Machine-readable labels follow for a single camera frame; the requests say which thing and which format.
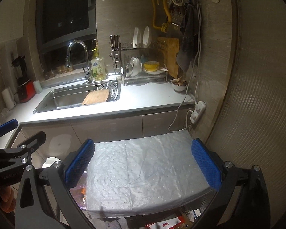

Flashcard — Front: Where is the red snack packet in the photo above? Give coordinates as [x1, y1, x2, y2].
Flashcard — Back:
[145, 216, 185, 229]

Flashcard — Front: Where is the trash bin with purple bag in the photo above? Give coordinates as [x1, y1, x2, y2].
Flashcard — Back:
[70, 171, 87, 210]

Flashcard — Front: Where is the red kitchen appliance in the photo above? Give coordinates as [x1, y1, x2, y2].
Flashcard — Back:
[17, 80, 36, 103]

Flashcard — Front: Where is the steel kitchen sink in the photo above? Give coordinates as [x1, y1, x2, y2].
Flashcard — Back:
[33, 80, 121, 114]

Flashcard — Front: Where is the white paper towel roll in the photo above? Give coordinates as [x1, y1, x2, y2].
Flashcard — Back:
[1, 87, 16, 110]

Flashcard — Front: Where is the white cup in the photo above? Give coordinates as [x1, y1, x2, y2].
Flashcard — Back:
[33, 80, 42, 94]

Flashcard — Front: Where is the white bubble sheet mat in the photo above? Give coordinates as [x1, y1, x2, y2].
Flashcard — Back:
[86, 131, 211, 218]

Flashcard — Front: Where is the white power strip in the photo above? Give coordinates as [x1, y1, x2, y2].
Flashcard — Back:
[190, 101, 206, 124]

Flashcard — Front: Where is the round wooden board in sink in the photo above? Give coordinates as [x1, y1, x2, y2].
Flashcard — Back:
[82, 89, 109, 106]

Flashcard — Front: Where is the steel colander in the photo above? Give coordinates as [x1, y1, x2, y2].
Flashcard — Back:
[97, 81, 119, 101]

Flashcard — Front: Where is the chrome faucet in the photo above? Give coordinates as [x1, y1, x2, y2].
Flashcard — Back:
[65, 39, 93, 83]

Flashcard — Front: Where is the white bowl on counter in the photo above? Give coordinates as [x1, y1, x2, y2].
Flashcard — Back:
[171, 78, 187, 92]

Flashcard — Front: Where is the dish soap bottle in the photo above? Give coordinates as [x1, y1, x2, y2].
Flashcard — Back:
[91, 48, 106, 81]

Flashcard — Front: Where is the steel dish rack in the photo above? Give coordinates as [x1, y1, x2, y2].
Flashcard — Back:
[110, 43, 168, 86]

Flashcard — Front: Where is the yellow bowl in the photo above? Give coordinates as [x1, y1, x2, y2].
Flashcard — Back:
[143, 61, 160, 71]

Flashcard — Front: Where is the wooden cutting board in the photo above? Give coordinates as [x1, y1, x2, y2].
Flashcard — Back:
[157, 37, 180, 79]

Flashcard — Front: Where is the dark hanging towel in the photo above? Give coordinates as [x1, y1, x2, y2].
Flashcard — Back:
[176, 2, 199, 72]

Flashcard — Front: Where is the yellow gas pipe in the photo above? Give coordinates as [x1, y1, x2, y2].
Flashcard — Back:
[151, 0, 173, 34]

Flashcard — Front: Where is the white power cable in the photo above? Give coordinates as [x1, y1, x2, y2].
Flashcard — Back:
[168, 2, 203, 133]

